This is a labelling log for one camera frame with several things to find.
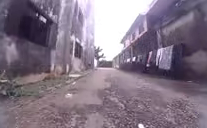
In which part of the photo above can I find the tree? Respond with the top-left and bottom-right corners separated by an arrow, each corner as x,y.
93,45 -> 106,63

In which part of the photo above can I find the brown dirt road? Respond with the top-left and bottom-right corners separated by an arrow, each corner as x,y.
0,67 -> 207,128

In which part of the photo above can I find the row of hanging laundry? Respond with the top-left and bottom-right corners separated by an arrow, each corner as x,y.
124,44 -> 175,71

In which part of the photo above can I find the grass verge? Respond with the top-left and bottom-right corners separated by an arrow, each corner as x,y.
0,69 -> 94,101

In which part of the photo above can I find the grey weathered concrete building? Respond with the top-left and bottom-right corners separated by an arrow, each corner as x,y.
0,0 -> 96,80

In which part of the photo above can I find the dark fence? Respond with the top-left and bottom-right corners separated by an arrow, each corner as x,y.
119,43 -> 207,81

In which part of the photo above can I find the long building with balcony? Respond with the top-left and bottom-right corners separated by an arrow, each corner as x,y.
111,0 -> 207,81

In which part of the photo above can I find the dark wall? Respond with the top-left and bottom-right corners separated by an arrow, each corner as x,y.
97,59 -> 114,69

